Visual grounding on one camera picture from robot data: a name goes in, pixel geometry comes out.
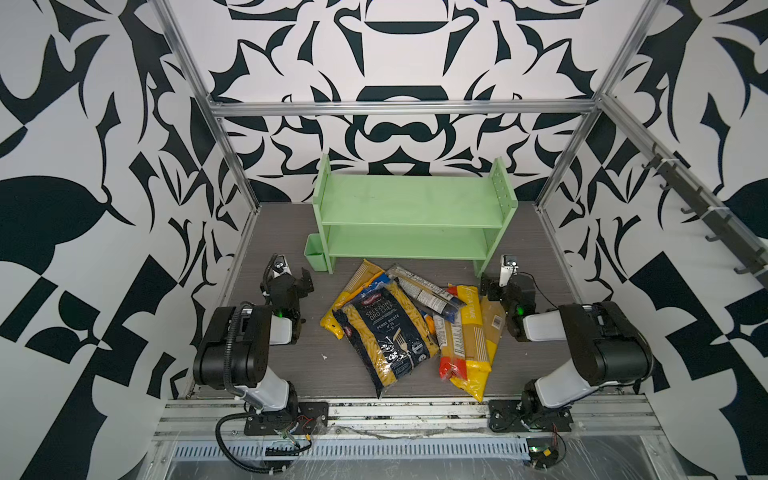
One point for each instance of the brown cardboard pasta box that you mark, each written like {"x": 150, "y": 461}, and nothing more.
{"x": 494, "y": 323}

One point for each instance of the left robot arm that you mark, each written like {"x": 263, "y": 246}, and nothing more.
{"x": 234, "y": 353}

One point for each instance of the red spaghetti pack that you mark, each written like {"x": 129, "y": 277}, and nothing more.
{"x": 450, "y": 341}

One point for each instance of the yellow spaghetti bag left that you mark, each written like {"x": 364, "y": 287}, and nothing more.
{"x": 363, "y": 277}

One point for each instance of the aluminium frame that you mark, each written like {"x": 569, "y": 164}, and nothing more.
{"x": 603, "y": 102}

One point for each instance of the yellow Pastatime spaghetti bag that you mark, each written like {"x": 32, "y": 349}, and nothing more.
{"x": 478, "y": 365}

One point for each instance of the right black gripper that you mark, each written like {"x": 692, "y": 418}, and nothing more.
{"x": 501, "y": 289}

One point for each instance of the green two-tier shelf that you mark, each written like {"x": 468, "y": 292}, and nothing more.
{"x": 412, "y": 217}

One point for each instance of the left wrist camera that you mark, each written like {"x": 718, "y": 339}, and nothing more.
{"x": 277, "y": 266}

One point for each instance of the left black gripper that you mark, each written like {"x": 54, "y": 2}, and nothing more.
{"x": 287, "y": 285}

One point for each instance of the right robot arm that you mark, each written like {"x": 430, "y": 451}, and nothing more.
{"x": 606, "y": 350}

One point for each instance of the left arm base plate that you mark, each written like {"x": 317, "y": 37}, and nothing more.
{"x": 300, "y": 418}

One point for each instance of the wall hook rail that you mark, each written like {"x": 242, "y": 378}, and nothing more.
{"x": 701, "y": 204}

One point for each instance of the small electronics board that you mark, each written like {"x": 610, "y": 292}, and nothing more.
{"x": 546, "y": 453}

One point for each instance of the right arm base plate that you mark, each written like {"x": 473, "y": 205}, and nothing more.
{"x": 512, "y": 416}

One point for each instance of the blue orange pasta bag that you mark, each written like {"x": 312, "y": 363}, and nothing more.
{"x": 379, "y": 281}

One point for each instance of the black penne pasta bag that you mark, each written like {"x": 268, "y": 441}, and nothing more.
{"x": 389, "y": 334}

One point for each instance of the small green bin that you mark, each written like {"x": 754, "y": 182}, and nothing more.
{"x": 314, "y": 253}

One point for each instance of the white cable duct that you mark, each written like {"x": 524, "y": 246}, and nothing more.
{"x": 389, "y": 449}

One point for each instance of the grey blue spaghetti pack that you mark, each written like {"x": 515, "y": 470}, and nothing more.
{"x": 428, "y": 295}

